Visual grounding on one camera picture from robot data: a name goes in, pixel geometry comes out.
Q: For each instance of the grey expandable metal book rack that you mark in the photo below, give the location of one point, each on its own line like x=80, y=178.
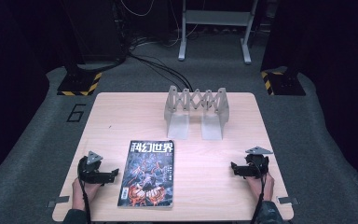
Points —
x=195, y=105

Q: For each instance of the person's right hand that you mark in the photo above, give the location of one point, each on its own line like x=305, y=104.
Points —
x=268, y=188

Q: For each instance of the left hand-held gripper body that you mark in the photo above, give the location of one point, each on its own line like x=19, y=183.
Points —
x=91, y=175

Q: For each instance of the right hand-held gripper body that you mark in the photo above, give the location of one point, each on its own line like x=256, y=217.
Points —
x=256, y=165

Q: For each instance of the dark illustrated magazine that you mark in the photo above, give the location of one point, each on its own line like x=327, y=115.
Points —
x=147, y=174

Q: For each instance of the black striped stand base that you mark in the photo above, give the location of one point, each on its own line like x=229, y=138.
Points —
x=79, y=84
x=284, y=84

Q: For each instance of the person's left hand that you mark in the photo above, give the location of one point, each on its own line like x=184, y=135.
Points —
x=91, y=189

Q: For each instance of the grey tape strip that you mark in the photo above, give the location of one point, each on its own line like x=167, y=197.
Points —
x=287, y=200
x=58, y=201

